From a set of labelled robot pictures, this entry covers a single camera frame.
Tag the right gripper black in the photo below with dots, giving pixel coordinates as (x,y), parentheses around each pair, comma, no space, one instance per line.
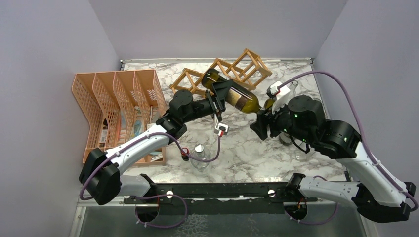
(260,126)

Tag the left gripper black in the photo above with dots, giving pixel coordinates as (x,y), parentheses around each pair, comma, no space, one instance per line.
(222,89)

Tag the green wine bottle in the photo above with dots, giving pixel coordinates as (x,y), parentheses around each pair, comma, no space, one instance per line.
(269,103)
(239,97)
(285,139)

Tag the tall clear glass bottle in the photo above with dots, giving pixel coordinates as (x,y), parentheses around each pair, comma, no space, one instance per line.
(292,87)

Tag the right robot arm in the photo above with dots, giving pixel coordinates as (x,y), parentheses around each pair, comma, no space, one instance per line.
(376,195)

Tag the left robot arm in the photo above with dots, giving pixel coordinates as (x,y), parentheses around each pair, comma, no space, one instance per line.
(100,175)

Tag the wooden lattice wine rack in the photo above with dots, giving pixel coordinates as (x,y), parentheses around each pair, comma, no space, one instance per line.
(247,70)

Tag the small red capped jar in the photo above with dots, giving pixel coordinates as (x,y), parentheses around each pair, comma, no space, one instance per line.
(184,154)

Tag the round clear glass decanter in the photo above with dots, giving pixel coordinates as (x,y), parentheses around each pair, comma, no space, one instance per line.
(202,153)

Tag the peach plastic file organizer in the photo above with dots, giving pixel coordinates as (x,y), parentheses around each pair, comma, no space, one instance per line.
(119,106)

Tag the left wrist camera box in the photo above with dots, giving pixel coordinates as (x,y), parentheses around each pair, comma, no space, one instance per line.
(220,129)

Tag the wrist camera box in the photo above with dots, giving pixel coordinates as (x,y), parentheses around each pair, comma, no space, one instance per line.
(220,129)
(280,95)

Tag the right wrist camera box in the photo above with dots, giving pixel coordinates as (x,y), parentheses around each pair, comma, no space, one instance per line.
(280,95)

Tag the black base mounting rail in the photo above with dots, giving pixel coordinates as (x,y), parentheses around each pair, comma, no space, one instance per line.
(216,198)

